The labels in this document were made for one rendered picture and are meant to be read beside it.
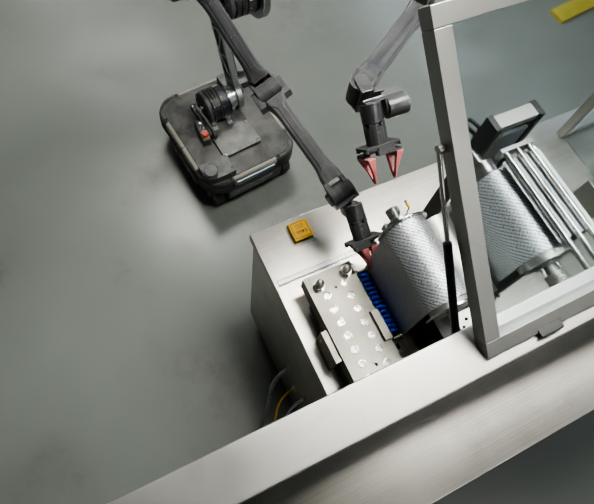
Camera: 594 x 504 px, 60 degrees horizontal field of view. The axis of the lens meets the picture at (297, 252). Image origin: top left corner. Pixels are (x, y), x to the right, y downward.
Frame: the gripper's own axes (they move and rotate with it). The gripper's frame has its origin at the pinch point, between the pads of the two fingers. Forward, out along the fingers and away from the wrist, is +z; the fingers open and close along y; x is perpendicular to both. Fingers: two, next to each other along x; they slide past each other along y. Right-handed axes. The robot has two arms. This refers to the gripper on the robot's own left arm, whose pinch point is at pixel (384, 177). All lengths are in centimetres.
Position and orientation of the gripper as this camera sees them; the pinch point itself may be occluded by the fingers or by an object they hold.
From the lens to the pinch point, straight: 140.0
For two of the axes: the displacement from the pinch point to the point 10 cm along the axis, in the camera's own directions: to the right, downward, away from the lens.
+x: 3.4, 2.4, -9.1
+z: 2.5, 9.1, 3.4
